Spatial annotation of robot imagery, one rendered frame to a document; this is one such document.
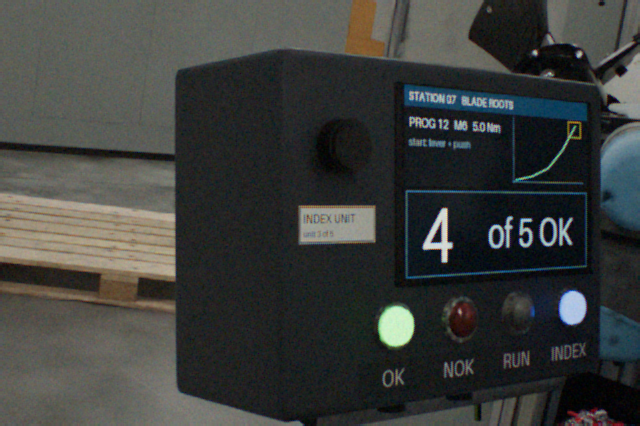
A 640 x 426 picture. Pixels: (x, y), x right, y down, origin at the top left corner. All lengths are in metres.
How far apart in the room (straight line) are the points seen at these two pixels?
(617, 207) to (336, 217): 0.36
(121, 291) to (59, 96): 2.90
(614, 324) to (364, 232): 0.38
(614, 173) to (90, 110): 6.04
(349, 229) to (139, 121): 6.34
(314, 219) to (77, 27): 6.18
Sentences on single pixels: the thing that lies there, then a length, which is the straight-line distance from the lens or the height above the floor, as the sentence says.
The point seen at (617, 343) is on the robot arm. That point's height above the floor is 1.04.
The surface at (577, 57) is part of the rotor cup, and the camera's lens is 1.42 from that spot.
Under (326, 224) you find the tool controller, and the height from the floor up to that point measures 1.17.
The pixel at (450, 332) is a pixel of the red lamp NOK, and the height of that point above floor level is 1.11.
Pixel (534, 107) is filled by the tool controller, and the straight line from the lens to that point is 0.65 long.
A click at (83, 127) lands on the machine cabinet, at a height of 0.19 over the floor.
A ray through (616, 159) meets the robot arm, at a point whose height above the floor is 1.19.
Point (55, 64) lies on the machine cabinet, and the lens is 6.68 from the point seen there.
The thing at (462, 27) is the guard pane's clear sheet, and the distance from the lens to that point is 2.62.
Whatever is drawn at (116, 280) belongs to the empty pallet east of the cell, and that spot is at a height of 0.10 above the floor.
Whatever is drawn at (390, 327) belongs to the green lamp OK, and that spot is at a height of 1.12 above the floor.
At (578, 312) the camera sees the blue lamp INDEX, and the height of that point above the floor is 1.12.
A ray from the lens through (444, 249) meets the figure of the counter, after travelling 0.59.
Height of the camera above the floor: 1.29
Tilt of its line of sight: 12 degrees down
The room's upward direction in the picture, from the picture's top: 9 degrees clockwise
